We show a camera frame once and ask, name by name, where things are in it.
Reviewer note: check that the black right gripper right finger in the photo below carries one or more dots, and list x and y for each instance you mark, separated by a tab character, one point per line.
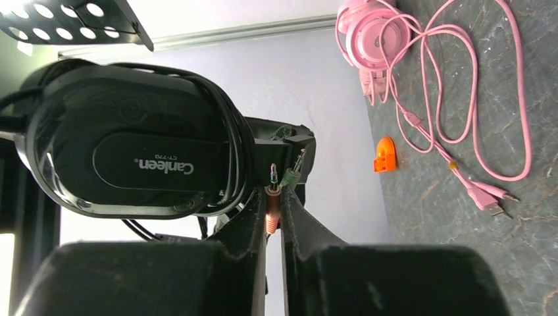
324	275

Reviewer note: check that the black music stand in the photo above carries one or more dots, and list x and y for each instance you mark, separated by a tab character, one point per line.
73	23

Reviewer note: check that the pink headphones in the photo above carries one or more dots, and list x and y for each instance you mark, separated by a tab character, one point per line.
368	34

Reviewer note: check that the black headphones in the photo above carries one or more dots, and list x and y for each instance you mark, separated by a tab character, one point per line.
136	141

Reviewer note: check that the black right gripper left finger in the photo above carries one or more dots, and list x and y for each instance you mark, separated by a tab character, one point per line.
222	275

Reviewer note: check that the orange plastic piece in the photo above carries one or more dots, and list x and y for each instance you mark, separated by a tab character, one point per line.
386	158

